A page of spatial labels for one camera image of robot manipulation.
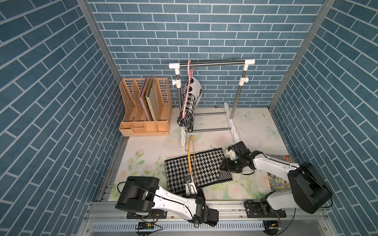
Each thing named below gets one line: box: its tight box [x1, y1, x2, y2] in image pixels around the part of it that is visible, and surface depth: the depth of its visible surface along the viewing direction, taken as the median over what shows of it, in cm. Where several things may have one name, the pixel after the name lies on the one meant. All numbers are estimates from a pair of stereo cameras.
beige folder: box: [145, 75, 158, 121], surface depth 96 cm
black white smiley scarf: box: [177, 76, 203, 133], surface depth 86 cm
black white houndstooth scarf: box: [164, 147, 233, 194], surface depth 88 cm
